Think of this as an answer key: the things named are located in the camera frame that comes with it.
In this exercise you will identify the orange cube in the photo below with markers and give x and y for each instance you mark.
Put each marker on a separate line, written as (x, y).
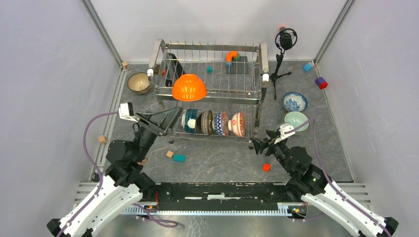
(266, 167)

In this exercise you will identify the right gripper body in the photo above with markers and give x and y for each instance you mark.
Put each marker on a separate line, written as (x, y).
(266, 143)

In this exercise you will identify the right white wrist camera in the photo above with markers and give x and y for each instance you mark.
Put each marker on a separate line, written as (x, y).
(284, 131)

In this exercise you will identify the tan wooden block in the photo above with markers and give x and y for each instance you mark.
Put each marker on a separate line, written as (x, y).
(143, 162)

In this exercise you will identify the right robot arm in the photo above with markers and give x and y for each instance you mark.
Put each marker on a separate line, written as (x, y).
(315, 187)

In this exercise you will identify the pale green bowl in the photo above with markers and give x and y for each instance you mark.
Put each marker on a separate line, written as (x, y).
(295, 118)

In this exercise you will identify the light blue block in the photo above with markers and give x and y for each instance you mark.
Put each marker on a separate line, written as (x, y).
(308, 66)

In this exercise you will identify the orange arch brick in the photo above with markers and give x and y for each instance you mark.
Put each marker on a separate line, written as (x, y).
(229, 56)

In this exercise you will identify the celadon green bowl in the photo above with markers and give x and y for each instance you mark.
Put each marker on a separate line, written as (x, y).
(303, 129)

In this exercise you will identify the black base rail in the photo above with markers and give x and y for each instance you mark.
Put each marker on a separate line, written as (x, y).
(230, 196)

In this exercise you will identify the orange plastic bowl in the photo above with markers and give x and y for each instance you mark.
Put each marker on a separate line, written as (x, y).
(189, 87)

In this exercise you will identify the black bowl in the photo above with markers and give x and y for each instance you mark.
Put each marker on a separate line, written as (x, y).
(174, 70)

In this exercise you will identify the steel two-tier dish rack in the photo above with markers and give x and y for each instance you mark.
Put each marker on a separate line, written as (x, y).
(231, 93)

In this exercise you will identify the small tan cube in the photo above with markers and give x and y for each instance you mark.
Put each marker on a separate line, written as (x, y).
(170, 154)

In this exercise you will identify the dark brown block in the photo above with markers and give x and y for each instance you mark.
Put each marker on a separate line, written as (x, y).
(157, 69)

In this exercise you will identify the brown glazed bowl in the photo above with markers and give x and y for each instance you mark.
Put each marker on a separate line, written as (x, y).
(139, 83)

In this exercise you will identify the pink patterned bowl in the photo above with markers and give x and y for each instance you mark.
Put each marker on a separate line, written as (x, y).
(237, 124)

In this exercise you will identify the blue white floral bowl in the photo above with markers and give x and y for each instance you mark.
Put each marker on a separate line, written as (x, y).
(294, 102)

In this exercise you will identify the black microphone on tripod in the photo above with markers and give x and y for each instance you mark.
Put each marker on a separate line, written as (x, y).
(284, 40)

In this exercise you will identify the blue zigzag patterned bowl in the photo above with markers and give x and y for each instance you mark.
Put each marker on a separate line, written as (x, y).
(220, 123)

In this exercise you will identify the dark patterned bowl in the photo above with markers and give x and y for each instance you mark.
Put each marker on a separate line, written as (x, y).
(206, 122)

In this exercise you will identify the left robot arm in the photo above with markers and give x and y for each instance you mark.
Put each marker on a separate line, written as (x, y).
(123, 183)

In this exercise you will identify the teal white cup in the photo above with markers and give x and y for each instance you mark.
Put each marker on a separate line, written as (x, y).
(188, 120)

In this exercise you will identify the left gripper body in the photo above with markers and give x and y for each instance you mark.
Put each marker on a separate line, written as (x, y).
(153, 124)

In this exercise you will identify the teal block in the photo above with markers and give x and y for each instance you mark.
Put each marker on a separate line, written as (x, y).
(179, 158)

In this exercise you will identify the tan wooden cube left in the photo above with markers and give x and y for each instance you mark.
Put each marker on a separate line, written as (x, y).
(102, 139)

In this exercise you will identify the purple and red block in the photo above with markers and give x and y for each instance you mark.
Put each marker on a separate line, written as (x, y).
(321, 83)

